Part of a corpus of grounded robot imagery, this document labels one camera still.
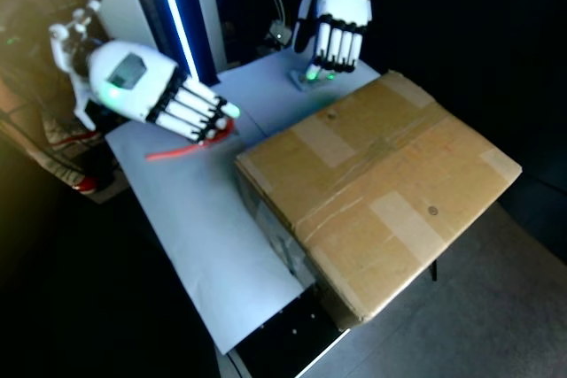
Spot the white column with blue light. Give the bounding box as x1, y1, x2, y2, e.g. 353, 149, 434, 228
66, 0, 229, 86

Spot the black table frame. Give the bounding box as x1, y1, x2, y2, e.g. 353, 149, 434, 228
229, 284, 352, 378

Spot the white plug adapter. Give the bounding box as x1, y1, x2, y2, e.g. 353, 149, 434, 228
265, 19, 293, 44

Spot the white paper table cover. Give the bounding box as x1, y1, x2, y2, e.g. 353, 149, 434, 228
105, 47, 382, 355

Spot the red and white shoe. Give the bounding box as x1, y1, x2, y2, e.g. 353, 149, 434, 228
40, 101, 104, 194

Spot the brown cardboard box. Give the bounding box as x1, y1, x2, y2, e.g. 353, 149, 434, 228
233, 69, 523, 331

